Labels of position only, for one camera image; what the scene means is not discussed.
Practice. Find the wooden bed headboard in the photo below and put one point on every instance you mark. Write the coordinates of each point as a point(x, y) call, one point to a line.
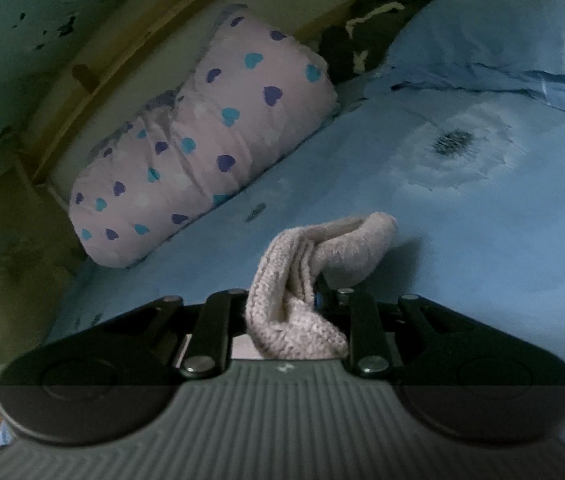
point(82, 90)

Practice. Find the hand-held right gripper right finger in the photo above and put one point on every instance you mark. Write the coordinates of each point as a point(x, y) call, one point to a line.
point(362, 325)

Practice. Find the pink heart-print pillow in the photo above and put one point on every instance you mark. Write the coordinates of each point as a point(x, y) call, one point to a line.
point(202, 160)

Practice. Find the blue floral bedsheet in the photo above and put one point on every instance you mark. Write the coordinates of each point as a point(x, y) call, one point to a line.
point(322, 175)

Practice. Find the blue floral duvet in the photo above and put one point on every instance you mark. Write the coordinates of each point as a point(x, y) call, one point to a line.
point(487, 25)

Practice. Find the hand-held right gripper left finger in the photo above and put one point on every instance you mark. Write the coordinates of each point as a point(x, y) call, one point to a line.
point(222, 322)

